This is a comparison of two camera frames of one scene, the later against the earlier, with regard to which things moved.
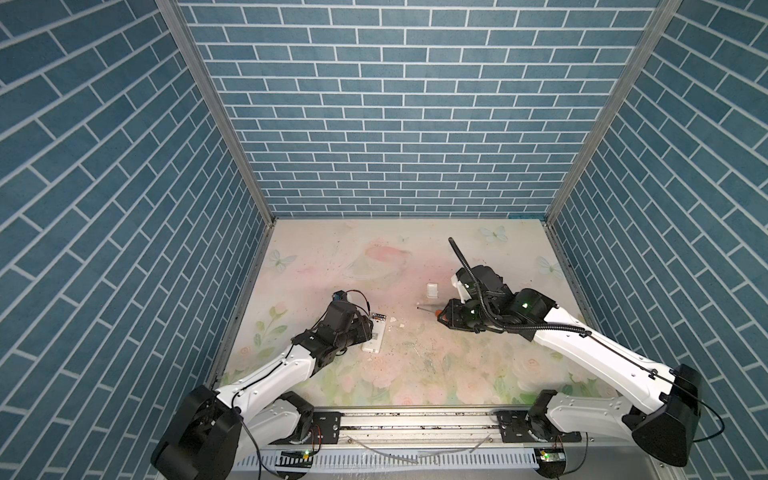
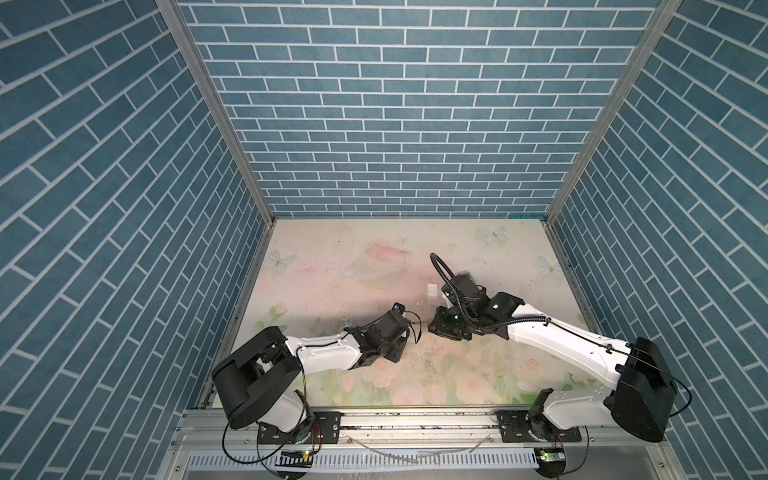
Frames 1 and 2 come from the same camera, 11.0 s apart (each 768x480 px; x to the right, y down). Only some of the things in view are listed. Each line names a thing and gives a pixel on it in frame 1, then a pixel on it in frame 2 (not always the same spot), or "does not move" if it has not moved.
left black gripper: x=364 y=329 -> x=400 y=348
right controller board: x=551 y=461 does not move
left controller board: x=294 y=465 does not move
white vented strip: x=392 y=462 does not move
